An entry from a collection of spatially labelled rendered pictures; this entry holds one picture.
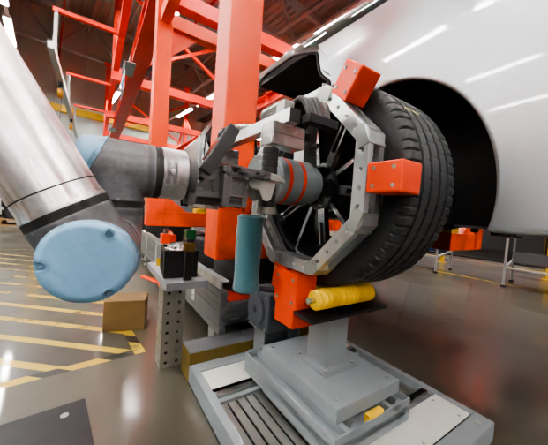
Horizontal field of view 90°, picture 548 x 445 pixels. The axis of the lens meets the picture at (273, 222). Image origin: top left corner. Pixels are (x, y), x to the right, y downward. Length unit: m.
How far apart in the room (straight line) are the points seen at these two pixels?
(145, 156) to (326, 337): 0.80
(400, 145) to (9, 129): 0.69
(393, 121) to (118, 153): 0.61
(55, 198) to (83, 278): 0.09
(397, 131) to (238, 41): 0.91
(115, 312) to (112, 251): 1.56
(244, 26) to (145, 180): 1.13
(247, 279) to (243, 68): 0.95
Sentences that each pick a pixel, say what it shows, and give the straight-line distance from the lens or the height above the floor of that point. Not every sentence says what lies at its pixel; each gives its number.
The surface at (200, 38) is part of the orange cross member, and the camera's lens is 3.72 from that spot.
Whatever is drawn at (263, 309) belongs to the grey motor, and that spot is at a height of 0.34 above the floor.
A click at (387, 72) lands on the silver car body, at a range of 1.36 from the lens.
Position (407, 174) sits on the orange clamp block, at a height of 0.85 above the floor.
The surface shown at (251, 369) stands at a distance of 1.24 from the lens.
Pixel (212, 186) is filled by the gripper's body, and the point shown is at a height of 0.79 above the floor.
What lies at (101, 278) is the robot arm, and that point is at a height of 0.67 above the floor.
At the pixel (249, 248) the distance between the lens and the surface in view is 0.89.
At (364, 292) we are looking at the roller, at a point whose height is 0.52.
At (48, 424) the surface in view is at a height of 0.30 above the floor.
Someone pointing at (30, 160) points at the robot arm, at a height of 0.79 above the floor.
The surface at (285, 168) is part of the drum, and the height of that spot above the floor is 0.88.
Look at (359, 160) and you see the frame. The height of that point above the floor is 0.89.
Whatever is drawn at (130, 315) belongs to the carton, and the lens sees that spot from 1.88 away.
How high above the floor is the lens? 0.75
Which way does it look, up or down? 2 degrees down
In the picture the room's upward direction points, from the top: 4 degrees clockwise
